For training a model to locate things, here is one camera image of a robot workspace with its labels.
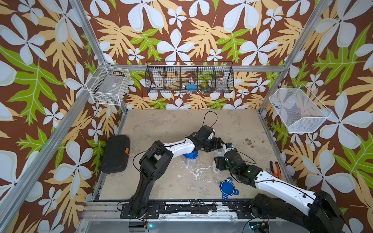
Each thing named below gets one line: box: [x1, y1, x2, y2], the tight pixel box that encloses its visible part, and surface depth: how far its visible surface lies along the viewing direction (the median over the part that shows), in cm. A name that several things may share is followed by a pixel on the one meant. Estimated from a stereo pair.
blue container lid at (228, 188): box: [219, 176, 240, 201], surface depth 82 cm
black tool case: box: [101, 134, 131, 174], surface depth 92 cm
